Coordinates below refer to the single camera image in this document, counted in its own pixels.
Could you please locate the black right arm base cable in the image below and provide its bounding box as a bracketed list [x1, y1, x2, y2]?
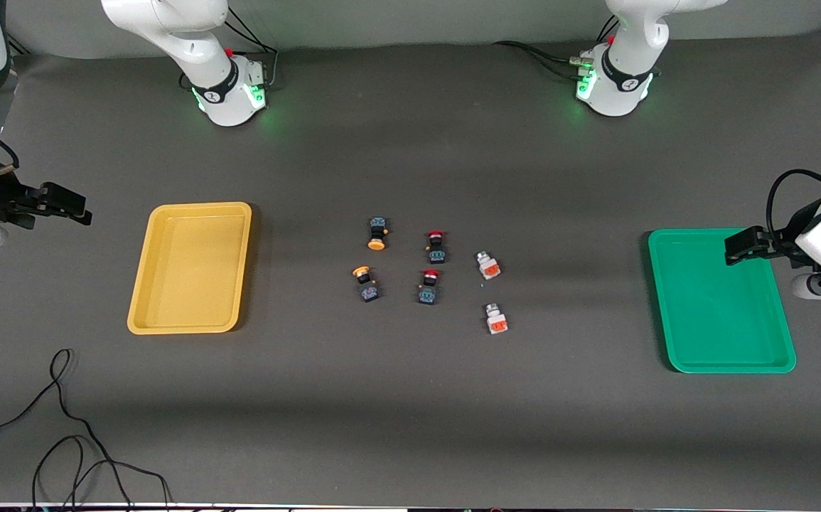
[179, 6, 280, 92]

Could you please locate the dark grey table mat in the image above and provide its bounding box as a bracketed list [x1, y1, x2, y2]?
[0, 27, 821, 510]

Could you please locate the yellow plastic tray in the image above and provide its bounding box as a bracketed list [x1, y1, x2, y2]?
[127, 202, 253, 335]

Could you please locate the thin black loose cable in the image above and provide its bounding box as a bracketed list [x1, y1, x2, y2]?
[0, 348, 173, 510]

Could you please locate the red push button switch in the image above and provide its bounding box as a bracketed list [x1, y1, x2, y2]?
[417, 269, 441, 306]
[425, 229, 449, 265]

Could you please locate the black left arm base cable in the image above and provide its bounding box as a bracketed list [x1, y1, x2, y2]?
[492, 14, 621, 80]

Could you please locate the green plastic tray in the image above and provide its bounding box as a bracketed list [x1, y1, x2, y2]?
[648, 228, 798, 374]

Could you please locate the black arm base cable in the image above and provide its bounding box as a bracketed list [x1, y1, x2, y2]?
[492, 14, 621, 80]
[179, 6, 280, 92]

